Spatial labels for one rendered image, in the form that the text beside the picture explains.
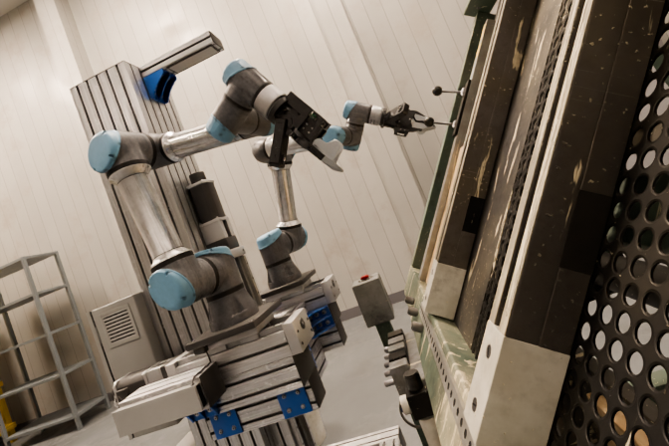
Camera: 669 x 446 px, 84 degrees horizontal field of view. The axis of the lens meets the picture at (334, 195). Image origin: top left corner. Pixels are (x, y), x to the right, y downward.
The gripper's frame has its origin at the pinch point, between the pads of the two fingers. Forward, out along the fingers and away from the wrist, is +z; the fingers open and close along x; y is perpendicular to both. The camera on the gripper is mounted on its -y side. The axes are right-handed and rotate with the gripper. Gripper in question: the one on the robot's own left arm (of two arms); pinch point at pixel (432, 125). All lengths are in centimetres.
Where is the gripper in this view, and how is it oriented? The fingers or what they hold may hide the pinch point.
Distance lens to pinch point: 151.4
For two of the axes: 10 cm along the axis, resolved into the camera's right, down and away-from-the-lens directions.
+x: -2.8, 9.0, -3.3
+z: 9.6, 2.5, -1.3
